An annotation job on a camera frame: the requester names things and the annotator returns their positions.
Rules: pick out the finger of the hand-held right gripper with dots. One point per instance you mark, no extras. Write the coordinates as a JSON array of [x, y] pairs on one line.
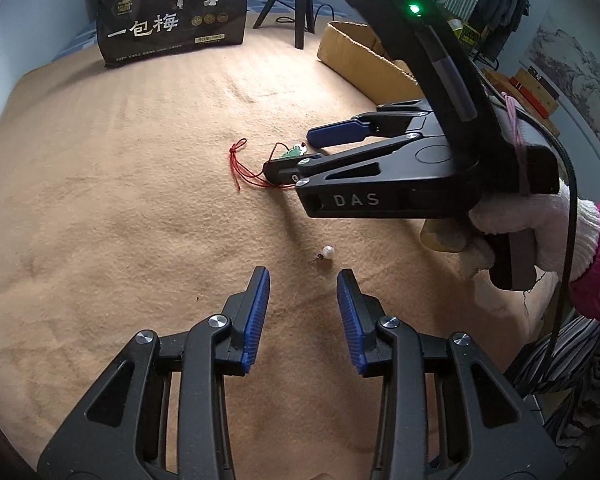
[[337, 131], [280, 172]]

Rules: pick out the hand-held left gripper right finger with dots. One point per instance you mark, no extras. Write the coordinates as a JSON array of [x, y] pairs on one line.
[[351, 320]]

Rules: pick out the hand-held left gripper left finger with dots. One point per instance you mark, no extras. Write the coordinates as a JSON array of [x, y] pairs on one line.
[[257, 320]]

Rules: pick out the pearl earring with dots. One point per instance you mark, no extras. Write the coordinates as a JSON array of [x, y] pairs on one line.
[[327, 253]]

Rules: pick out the cardboard box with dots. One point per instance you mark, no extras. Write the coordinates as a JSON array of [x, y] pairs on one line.
[[360, 62]]

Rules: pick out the person's right hand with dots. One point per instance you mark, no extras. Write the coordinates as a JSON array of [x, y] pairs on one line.
[[564, 232]]

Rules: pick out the pink elastic band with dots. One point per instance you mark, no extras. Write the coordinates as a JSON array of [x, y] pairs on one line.
[[515, 132]]

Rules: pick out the black tripod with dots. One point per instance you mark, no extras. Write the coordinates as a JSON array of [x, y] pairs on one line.
[[300, 5]]

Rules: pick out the black clothes rack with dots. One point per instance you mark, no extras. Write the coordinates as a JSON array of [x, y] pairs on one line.
[[499, 55]]

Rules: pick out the wooden board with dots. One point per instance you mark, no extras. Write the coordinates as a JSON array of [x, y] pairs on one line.
[[539, 86]]

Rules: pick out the yellow box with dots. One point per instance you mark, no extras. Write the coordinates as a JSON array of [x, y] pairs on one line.
[[467, 32]]

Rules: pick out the black printed snack bag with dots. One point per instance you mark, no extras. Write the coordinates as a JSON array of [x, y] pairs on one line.
[[175, 15]]

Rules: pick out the dark hanging clothes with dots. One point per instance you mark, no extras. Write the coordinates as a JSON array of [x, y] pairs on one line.
[[502, 5]]

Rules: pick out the striped black white clothing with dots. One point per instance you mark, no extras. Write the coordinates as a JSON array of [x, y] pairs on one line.
[[574, 375]]

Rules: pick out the landscape wall poster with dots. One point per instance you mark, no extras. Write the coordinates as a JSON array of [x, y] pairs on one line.
[[574, 65]]

